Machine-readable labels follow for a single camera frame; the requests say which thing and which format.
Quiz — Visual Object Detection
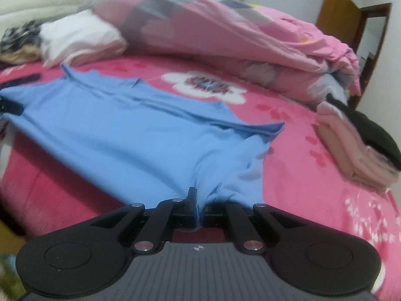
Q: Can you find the light blue t-shirt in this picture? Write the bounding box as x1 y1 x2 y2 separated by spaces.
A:
1 66 284 211

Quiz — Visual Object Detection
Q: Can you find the black white patterned cloth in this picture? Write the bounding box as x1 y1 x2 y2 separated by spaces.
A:
1 20 43 65

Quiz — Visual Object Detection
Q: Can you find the white folded cloth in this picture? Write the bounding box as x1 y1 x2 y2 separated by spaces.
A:
39 10 128 68

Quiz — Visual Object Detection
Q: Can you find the folded beige garment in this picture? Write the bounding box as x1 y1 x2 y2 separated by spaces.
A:
317 124 355 179

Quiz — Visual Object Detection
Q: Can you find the folded pink garment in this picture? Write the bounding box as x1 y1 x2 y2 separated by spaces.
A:
315 101 400 192

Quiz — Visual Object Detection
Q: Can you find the folded black garment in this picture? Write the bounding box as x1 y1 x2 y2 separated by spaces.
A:
326 93 400 170

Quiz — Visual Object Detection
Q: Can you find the pink grey patterned duvet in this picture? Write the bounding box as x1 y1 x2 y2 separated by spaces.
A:
80 0 361 104

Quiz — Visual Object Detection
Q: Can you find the brown wooden door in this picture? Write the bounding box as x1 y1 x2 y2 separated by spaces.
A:
316 0 393 93

